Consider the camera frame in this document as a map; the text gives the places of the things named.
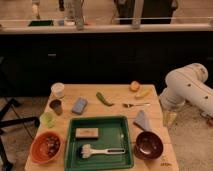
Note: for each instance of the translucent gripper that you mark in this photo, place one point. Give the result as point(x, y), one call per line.
point(168, 118)

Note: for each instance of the grey-blue towel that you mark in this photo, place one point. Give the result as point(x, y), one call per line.
point(142, 121)

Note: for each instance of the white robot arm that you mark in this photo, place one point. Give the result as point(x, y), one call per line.
point(186, 84)

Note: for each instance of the green plastic tray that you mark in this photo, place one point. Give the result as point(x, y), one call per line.
point(113, 132)

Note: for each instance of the yellow banana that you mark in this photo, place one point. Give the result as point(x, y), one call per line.
point(142, 94)

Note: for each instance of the dark maroon bowl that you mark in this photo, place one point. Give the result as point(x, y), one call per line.
point(148, 146)

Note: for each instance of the orange fruit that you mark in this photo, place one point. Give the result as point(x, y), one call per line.
point(134, 86)

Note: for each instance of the white dish brush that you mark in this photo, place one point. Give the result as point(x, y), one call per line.
point(87, 151)

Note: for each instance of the blue sponge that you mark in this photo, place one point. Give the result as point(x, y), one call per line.
point(79, 106)

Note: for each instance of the tan rectangular sponge block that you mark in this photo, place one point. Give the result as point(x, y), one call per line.
point(87, 133)

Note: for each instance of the dark brown cup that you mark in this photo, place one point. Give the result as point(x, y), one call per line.
point(56, 106)

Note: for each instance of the white cup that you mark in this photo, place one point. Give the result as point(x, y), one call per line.
point(58, 90)

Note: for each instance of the light green cup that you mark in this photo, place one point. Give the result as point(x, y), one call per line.
point(47, 119)

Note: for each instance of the orange bowl with food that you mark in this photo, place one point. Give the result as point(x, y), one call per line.
point(46, 147)

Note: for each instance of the black office chair base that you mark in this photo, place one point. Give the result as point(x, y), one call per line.
point(15, 134)

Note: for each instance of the green bin on counter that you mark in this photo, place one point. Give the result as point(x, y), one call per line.
point(41, 23)

